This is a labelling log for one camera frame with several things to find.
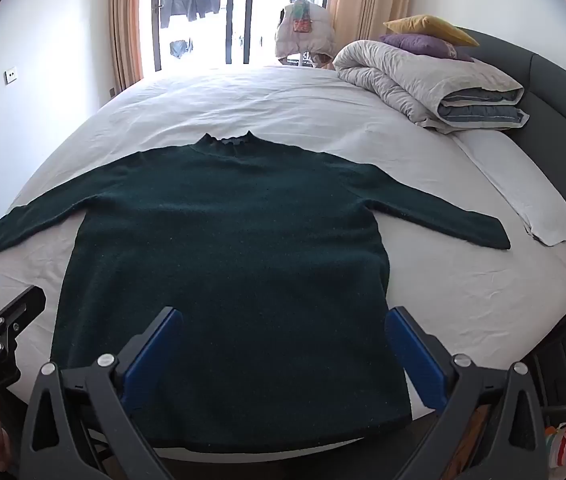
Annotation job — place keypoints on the dark grey headboard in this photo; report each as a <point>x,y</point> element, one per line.
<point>563,90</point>

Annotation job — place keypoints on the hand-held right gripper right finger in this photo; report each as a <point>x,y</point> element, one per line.
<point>413,355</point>

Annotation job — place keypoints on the purple pillow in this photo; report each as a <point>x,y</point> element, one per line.
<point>423,44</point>

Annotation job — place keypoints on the white sheeted bed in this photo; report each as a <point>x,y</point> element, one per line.
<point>273,105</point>

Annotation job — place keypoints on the yellow pillow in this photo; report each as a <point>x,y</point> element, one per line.
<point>428,25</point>

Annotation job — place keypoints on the folded grey quilt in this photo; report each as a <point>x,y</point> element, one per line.
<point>403,75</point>

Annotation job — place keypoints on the white wall socket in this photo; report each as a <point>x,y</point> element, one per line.
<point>11,75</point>

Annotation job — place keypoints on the dark green towel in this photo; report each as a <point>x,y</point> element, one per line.
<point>238,260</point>

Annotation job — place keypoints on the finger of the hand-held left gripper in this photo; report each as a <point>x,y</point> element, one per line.
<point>23,307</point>

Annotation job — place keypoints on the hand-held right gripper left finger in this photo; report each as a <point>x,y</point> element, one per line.
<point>155,355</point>

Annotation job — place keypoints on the black framed window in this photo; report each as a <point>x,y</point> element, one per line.
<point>238,10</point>

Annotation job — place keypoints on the white pillow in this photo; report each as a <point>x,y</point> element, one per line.
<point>523,185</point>

